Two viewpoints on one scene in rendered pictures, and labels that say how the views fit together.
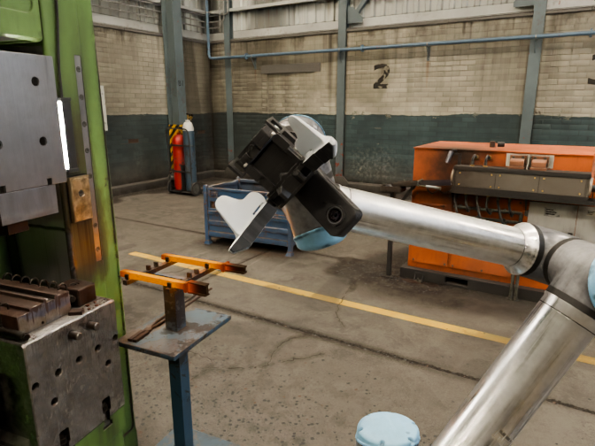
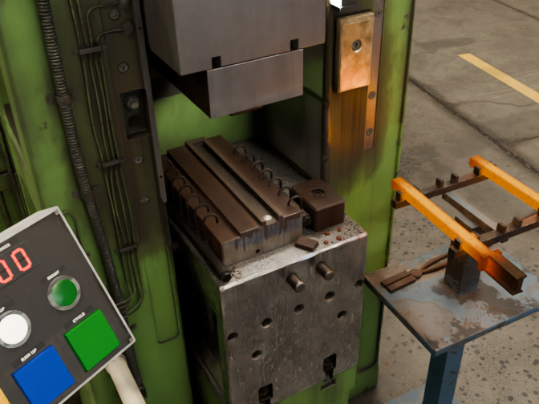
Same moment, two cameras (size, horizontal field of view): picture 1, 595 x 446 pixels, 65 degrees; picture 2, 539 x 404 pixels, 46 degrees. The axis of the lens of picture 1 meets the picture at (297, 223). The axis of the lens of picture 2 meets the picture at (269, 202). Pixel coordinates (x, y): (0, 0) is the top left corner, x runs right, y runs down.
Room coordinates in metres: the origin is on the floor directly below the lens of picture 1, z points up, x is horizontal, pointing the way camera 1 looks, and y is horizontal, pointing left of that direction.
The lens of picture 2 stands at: (0.59, 0.12, 1.79)
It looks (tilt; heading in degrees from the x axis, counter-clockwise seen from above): 34 degrees down; 40
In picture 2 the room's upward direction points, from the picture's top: 2 degrees counter-clockwise
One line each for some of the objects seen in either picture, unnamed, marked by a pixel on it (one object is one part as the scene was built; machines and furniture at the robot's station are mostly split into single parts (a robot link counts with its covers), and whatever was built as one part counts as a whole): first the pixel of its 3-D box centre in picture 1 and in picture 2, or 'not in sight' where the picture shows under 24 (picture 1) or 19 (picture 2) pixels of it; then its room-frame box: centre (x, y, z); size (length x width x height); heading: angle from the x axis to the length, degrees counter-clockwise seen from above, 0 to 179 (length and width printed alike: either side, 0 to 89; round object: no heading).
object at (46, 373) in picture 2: not in sight; (43, 377); (0.87, 0.83, 1.01); 0.07 x 0.05 x 0.07; 3
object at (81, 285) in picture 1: (75, 292); (317, 204); (1.61, 0.82, 0.95); 0.12 x 0.08 x 0.06; 68
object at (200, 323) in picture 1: (176, 329); (459, 287); (1.83, 0.52, 0.69); 0.40 x 0.30 x 0.02; 155
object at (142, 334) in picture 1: (175, 311); (470, 248); (1.98, 0.56, 0.70); 0.60 x 0.04 x 0.01; 160
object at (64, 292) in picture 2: not in sight; (64, 292); (0.97, 0.88, 1.09); 0.05 x 0.03 x 0.04; 158
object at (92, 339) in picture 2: not in sight; (91, 339); (0.97, 0.84, 1.01); 0.07 x 0.05 x 0.07; 3
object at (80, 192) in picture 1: (80, 198); (353, 53); (1.76, 0.83, 1.27); 0.09 x 0.02 x 0.17; 158
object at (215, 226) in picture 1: (261, 212); not in sight; (5.52, 0.43, 0.36); 1.20 x 0.80 x 0.72; 64
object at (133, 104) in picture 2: not in sight; (134, 112); (1.29, 1.04, 1.24); 0.03 x 0.03 x 0.07; 68
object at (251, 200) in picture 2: (5, 289); (229, 176); (1.52, 1.01, 0.99); 0.42 x 0.05 x 0.01; 68
